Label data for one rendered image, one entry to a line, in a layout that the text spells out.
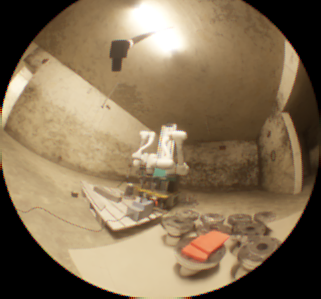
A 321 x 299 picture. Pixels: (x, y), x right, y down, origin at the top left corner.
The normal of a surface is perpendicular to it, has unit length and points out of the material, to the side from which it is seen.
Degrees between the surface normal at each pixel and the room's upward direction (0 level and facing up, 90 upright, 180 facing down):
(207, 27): 180
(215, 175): 90
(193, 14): 180
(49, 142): 90
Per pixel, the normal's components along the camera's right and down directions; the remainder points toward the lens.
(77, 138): 0.83, -0.07
